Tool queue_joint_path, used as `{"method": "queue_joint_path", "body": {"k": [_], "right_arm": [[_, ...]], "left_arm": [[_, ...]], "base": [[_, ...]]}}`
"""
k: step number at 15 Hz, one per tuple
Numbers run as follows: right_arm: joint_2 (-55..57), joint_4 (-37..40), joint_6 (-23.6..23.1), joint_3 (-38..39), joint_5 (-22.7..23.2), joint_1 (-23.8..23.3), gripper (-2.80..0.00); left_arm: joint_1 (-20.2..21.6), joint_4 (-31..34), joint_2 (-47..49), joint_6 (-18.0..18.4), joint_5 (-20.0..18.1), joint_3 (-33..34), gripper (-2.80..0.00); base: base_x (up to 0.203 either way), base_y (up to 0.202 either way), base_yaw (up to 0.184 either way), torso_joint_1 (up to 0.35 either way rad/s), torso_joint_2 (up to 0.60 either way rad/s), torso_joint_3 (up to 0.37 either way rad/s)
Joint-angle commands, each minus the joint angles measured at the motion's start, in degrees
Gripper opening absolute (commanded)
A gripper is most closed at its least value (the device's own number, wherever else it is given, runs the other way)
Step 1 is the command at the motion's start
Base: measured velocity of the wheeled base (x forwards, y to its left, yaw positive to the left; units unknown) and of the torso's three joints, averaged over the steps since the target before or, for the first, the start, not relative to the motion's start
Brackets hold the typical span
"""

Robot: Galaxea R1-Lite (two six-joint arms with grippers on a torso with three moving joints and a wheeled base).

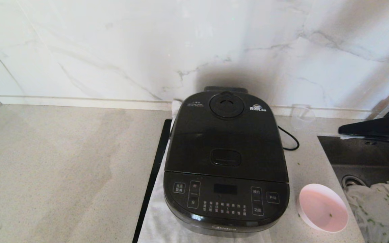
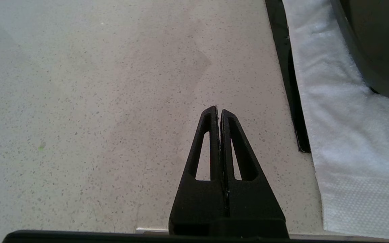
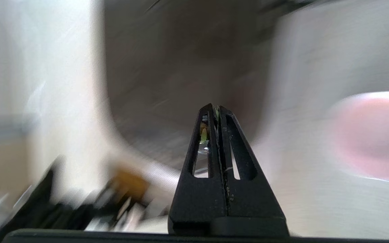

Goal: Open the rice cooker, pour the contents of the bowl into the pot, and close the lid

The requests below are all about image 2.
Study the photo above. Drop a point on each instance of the black rice cooker base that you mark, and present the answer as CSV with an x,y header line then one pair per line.
x,y
383,40

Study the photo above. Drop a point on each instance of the white towel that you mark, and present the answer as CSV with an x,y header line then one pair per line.
x,y
343,135

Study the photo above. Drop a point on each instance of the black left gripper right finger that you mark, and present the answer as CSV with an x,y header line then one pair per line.
x,y
255,202

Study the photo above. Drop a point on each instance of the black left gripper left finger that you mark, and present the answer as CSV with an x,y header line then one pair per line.
x,y
198,202

